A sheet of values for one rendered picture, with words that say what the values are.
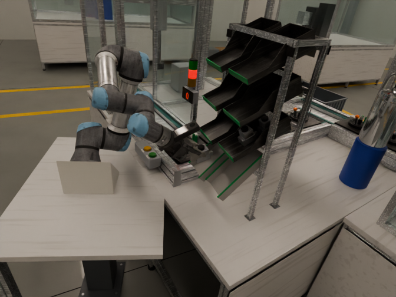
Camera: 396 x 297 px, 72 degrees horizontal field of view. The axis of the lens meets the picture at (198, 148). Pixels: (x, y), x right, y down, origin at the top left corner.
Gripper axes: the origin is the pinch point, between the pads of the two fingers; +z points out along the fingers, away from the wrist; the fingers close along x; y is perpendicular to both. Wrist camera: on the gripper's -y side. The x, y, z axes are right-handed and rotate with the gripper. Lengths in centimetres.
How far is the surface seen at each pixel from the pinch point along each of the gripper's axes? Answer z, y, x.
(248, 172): 14.6, -6.5, 15.1
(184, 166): 14.9, 19.0, -15.4
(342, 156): 112, -40, -4
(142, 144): 5, 31, -43
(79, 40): 70, 117, -518
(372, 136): 72, -55, 16
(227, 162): 15.4, -1.1, 3.0
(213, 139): 2.4, -6.1, -1.8
